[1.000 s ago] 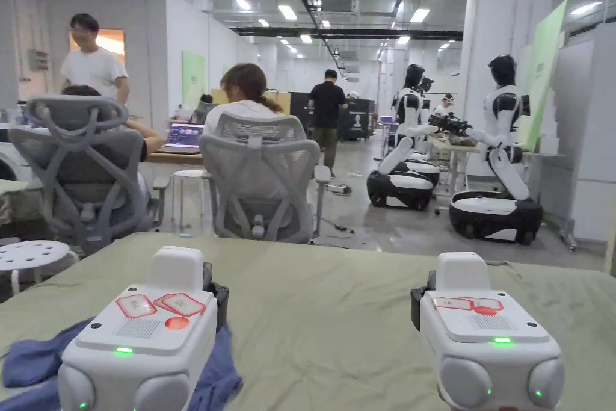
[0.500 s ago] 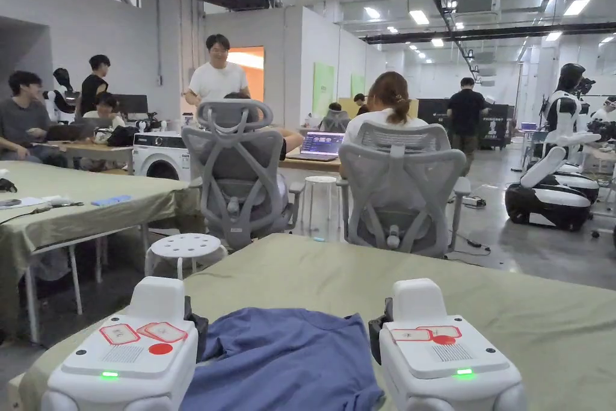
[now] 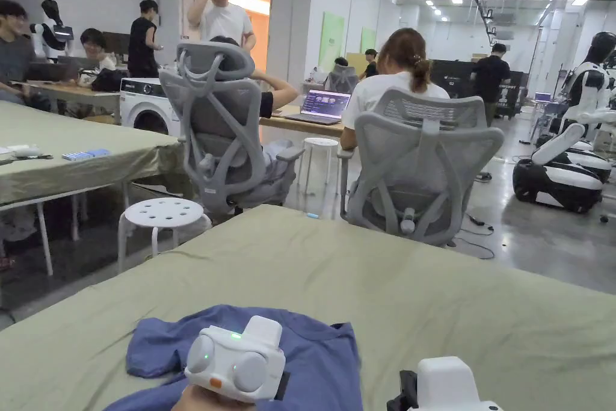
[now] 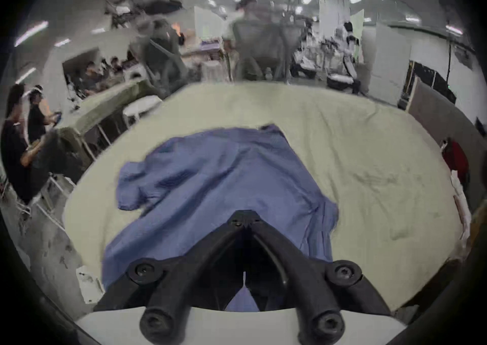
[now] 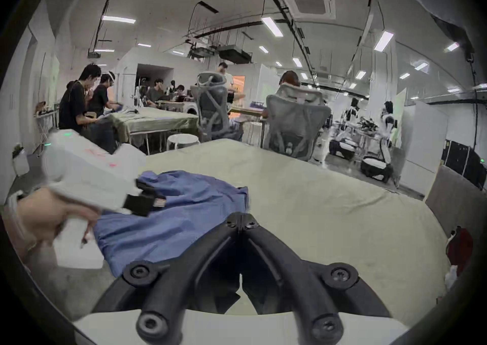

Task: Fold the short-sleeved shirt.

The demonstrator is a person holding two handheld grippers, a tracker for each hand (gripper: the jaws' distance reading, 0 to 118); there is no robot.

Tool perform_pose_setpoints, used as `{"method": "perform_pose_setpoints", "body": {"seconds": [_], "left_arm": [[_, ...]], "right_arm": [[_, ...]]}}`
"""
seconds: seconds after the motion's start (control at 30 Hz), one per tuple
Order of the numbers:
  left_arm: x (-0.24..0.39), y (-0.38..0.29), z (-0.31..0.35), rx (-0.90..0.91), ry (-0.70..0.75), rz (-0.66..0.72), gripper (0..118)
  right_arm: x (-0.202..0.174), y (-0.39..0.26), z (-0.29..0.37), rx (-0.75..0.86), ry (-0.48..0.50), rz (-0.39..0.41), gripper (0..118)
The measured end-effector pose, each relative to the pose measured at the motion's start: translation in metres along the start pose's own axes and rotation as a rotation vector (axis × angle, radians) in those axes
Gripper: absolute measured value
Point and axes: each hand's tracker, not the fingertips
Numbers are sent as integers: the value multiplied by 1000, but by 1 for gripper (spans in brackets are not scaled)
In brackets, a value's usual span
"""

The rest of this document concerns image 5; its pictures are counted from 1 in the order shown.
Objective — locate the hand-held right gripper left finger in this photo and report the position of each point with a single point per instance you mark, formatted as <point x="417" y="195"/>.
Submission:
<point x="167" y="297"/>

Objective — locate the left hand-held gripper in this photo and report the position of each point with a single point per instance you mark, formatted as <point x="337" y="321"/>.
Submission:
<point x="87" y="168"/>

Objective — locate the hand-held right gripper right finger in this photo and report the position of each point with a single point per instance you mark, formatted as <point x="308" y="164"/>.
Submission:
<point x="300" y="286"/>

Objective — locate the blue garment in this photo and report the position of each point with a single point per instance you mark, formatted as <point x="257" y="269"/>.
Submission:
<point x="182" y="214"/>

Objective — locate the person's left forearm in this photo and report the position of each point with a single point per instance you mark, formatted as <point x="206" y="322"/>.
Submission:
<point x="14" y="225"/>

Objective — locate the person's left hand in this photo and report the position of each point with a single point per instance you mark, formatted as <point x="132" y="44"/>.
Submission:
<point x="42" y="214"/>

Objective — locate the white round stool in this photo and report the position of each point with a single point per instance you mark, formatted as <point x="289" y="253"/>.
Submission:
<point x="183" y="141"/>

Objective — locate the bed with green sheet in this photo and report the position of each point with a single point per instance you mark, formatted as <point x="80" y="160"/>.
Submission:
<point x="156" y="119"/>

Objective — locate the bed with beige sheet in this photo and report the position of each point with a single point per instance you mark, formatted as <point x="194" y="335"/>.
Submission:
<point x="323" y="214"/>

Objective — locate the group of people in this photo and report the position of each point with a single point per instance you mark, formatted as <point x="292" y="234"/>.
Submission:
<point x="159" y="92"/>

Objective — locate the grey mesh office chair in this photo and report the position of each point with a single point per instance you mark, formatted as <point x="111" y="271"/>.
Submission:
<point x="213" y="107"/>
<point x="293" y="122"/>

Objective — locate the small side table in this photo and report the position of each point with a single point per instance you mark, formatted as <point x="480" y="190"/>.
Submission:
<point x="45" y="119"/>

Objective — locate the wooden desk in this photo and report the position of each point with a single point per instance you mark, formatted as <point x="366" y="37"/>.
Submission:
<point x="249" y="113"/>

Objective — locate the white and black robot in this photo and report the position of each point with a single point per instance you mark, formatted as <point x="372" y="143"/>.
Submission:
<point x="348" y="134"/>
<point x="386" y="138"/>

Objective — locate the red object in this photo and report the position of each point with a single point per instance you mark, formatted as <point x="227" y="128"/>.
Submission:
<point x="462" y="248"/>

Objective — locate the brown padded headboard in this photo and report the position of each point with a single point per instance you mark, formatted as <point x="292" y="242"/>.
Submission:
<point x="452" y="195"/>

